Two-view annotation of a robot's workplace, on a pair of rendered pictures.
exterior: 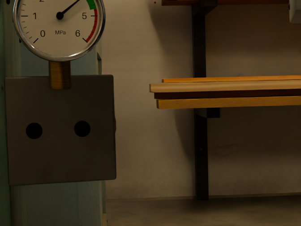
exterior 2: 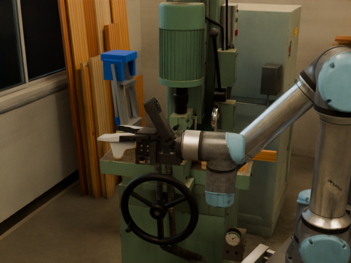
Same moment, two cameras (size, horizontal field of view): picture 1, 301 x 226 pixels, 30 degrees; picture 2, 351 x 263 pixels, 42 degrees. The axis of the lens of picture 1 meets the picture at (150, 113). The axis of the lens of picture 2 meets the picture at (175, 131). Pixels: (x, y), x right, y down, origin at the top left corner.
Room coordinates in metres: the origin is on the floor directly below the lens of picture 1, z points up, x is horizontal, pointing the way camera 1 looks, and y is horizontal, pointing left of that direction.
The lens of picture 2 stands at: (-1.06, -0.38, 1.64)
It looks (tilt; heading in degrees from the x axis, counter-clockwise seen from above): 20 degrees down; 25
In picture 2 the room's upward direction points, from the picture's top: straight up
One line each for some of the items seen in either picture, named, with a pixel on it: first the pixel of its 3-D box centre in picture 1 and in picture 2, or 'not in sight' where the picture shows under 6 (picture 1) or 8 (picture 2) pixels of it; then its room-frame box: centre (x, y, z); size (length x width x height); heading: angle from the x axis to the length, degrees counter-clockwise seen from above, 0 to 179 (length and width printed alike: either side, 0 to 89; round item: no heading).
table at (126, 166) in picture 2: not in sight; (175, 168); (0.45, 0.34, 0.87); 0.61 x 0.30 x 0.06; 102
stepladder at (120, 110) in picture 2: not in sight; (130, 145); (1.21, 1.00, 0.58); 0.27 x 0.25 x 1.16; 94
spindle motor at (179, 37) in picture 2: not in sight; (181, 44); (0.56, 0.36, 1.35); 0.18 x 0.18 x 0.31
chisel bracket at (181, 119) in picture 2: not in sight; (182, 121); (0.58, 0.36, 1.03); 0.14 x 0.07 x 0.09; 12
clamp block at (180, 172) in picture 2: not in sight; (170, 166); (0.37, 0.32, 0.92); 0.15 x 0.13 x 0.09; 102
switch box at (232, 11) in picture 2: not in sight; (229, 23); (0.90, 0.29, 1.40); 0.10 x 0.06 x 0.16; 12
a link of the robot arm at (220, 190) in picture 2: not in sight; (221, 181); (-0.05, -0.03, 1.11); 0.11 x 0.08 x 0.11; 14
